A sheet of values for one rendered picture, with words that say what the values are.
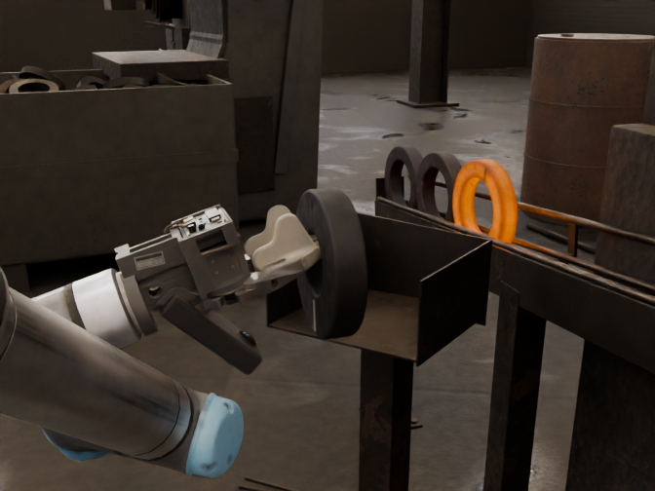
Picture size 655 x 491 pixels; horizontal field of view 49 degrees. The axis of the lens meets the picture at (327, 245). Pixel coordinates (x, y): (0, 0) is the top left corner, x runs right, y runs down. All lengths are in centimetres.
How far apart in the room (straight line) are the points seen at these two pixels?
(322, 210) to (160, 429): 25
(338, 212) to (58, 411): 31
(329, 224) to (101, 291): 22
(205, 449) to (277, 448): 118
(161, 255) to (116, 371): 16
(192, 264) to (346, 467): 118
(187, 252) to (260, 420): 132
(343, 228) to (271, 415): 134
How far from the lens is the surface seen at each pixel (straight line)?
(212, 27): 350
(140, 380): 60
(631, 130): 116
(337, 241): 67
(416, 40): 762
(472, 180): 140
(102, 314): 69
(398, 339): 102
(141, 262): 69
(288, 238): 71
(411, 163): 164
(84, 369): 53
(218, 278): 70
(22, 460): 196
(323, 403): 203
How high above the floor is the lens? 105
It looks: 19 degrees down
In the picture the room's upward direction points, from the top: straight up
